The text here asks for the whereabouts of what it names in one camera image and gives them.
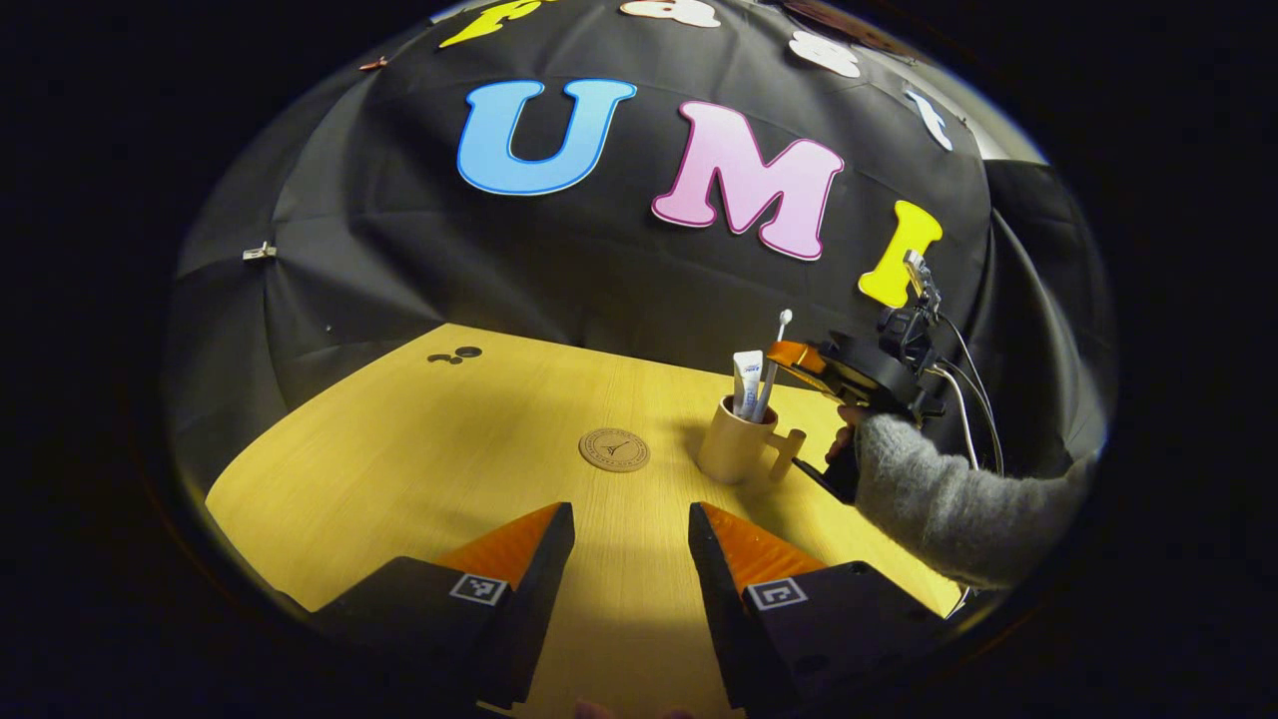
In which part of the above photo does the white toothbrush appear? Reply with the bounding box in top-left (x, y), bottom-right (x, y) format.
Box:
top-left (754, 309), bottom-right (795, 423)

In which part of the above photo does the round wooden coaster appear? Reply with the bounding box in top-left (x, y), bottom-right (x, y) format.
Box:
top-left (578, 427), bottom-right (651, 473)

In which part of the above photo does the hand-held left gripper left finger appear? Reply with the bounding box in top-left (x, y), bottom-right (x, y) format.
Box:
top-left (308, 502), bottom-right (577, 710)

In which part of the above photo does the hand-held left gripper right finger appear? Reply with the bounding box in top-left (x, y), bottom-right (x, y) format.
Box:
top-left (687, 502), bottom-right (950, 713)

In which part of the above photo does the wooden desktop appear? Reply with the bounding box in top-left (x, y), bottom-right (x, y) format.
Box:
top-left (205, 322), bottom-right (964, 719)

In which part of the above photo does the white toothpaste tube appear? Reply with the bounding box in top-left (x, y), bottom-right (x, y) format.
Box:
top-left (732, 350), bottom-right (765, 420)

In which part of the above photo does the black backdrop cloth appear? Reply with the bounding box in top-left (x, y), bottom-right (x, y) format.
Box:
top-left (165, 0), bottom-right (1114, 500)

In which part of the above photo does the beige cup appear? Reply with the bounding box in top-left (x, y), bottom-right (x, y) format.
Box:
top-left (697, 394), bottom-right (808, 487)

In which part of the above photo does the thin gripper cable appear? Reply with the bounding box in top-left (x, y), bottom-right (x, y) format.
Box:
top-left (927, 365), bottom-right (981, 470)
top-left (937, 312), bottom-right (1005, 476)

